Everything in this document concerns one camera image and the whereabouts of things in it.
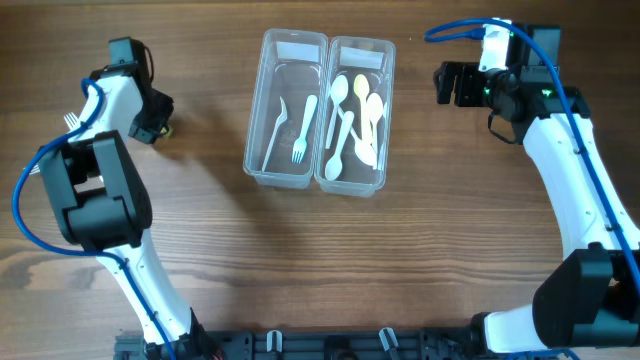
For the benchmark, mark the left clear plastic container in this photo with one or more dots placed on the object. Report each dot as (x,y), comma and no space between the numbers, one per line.
(287,102)

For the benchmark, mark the right clear plastic container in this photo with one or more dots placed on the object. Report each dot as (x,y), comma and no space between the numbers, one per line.
(350,56)

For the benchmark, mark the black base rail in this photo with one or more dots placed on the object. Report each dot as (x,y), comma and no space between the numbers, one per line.
(387,343)

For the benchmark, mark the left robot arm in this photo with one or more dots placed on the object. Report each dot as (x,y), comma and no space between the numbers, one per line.
(102,207)

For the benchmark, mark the yellow plastic spoon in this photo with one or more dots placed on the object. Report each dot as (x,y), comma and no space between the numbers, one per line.
(361,90)

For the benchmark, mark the white plastic spoon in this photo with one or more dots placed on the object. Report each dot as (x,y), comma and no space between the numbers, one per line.
(338,93)
(375,108)
(334,165)
(363,151)

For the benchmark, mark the white fork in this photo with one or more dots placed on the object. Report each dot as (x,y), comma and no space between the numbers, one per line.
(300,144)
(71,119)
(35,171)

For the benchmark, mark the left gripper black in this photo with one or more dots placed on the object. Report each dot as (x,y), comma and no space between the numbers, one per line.
(149,135)

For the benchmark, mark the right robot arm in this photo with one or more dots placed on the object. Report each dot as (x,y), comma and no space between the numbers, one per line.
(591,300)

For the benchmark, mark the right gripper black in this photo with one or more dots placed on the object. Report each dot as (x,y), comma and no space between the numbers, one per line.
(466,73)

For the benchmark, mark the white fork diagonal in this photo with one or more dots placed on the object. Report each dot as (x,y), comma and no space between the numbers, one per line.
(280,120)

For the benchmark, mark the clear plastic container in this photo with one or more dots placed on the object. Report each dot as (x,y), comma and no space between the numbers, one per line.
(350,56)
(287,102)

